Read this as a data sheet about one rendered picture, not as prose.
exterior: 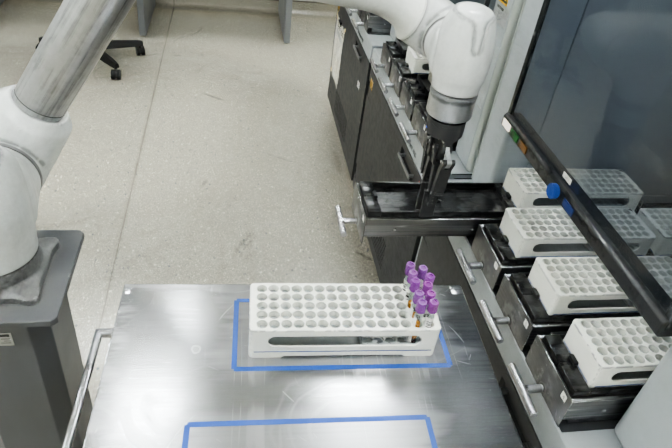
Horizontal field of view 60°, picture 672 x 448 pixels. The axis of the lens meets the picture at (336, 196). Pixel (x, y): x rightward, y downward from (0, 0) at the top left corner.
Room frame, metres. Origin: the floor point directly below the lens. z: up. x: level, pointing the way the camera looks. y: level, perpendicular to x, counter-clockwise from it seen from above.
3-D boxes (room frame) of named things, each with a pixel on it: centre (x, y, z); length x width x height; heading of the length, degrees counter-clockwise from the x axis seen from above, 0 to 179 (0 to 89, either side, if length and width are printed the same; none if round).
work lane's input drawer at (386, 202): (1.11, -0.37, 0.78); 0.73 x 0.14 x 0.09; 103
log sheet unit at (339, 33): (2.80, 0.10, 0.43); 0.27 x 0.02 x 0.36; 13
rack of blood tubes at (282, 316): (0.65, -0.04, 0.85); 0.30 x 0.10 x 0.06; 101
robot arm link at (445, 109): (1.03, -0.19, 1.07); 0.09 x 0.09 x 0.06
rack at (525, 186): (1.15, -0.54, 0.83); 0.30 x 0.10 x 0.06; 103
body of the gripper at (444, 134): (1.03, -0.19, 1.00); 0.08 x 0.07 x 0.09; 13
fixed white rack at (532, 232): (0.99, -0.51, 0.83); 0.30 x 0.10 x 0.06; 103
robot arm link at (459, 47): (1.04, -0.19, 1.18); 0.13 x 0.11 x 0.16; 14
